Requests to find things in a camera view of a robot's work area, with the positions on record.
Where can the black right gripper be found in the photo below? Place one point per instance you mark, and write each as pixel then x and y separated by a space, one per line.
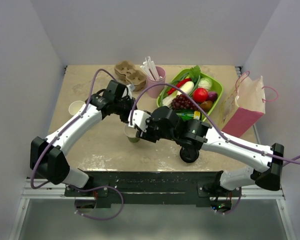
pixel 147 135

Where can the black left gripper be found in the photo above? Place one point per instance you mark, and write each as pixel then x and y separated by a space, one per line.
pixel 128 100

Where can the green paper coffee cup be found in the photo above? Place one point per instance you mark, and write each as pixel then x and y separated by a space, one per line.
pixel 131 134

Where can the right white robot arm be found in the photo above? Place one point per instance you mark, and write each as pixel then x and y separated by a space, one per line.
pixel 264 163

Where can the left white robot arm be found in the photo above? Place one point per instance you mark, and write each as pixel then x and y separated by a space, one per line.
pixel 48 155

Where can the white napa cabbage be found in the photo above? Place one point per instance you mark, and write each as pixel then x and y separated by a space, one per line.
pixel 167 101

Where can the green glass bottle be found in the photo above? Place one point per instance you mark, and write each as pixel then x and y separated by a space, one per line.
pixel 189 115

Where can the purple grape bunch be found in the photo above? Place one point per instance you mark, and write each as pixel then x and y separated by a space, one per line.
pixel 181 102

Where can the stack of cardboard cup carriers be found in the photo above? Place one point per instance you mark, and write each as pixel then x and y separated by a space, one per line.
pixel 127 72

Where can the pink straw holder cup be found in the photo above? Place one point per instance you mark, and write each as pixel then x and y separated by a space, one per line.
pixel 155 91

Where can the red chili pepper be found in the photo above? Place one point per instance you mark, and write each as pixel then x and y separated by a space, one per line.
pixel 179 84

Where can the white radish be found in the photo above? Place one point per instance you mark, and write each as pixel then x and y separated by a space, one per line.
pixel 187 87

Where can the red apple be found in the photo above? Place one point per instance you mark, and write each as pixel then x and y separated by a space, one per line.
pixel 200 95

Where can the white wrapped straws bundle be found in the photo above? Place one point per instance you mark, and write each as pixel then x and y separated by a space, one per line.
pixel 150 69

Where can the long green beans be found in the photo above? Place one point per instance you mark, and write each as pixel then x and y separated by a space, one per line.
pixel 174 81

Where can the green plastic tray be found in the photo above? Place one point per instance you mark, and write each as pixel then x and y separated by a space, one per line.
pixel 217 87

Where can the purple onion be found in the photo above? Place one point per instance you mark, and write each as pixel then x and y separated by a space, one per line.
pixel 212 96

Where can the green cabbage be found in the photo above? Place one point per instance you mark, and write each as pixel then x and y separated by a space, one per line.
pixel 205 83

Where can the green leafy herb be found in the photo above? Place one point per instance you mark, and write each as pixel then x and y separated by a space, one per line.
pixel 194 73

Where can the pink paper gift bag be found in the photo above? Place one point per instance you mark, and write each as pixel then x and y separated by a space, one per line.
pixel 245 105

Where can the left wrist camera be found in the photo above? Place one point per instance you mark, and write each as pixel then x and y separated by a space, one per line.
pixel 131 87

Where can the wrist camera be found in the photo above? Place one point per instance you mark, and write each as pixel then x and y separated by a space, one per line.
pixel 131 87
pixel 137 119

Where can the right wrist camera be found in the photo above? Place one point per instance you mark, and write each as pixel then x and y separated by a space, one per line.
pixel 137 119

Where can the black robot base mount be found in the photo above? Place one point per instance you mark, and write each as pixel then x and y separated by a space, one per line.
pixel 197 188

